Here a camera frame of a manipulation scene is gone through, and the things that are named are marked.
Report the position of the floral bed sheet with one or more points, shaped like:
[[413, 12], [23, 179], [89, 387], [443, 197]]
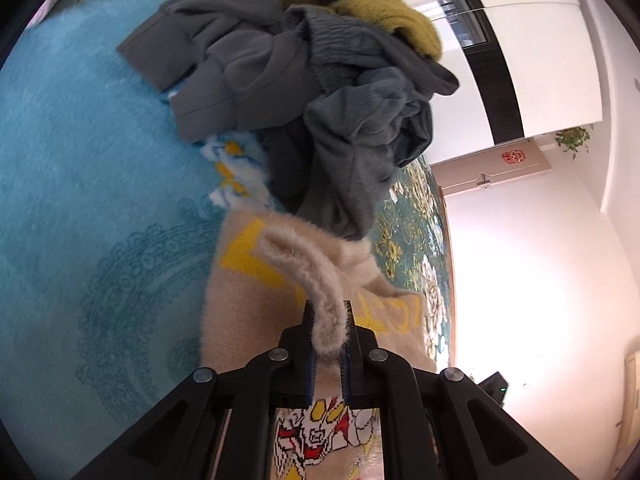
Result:
[[417, 240]]

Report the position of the beige fuzzy printed sweater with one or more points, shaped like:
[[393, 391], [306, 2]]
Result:
[[260, 300]]

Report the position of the grey sweatshirt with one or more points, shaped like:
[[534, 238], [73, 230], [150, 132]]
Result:
[[235, 75]]

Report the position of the red wall ornament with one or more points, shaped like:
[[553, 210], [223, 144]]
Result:
[[515, 155]]

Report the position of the mustard yellow fuzzy garment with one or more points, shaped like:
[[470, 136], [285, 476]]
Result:
[[360, 2]]

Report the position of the black electronic device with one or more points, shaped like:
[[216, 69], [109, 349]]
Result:
[[494, 385]]

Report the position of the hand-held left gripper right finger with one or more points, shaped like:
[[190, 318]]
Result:
[[347, 360]]

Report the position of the teal patterned blanket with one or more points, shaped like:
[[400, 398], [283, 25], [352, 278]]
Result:
[[85, 200]]

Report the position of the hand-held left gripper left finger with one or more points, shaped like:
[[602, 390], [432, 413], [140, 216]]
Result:
[[308, 355]]

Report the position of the green hanging plant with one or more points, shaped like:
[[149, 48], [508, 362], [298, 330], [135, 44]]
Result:
[[574, 140]]

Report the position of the blue-grey fleece garment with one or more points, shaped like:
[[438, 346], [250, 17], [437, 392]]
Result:
[[365, 125]]

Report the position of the pink wooden door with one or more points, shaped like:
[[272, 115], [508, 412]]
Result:
[[495, 165]]

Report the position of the black window frame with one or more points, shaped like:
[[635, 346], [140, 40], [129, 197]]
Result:
[[487, 50]]

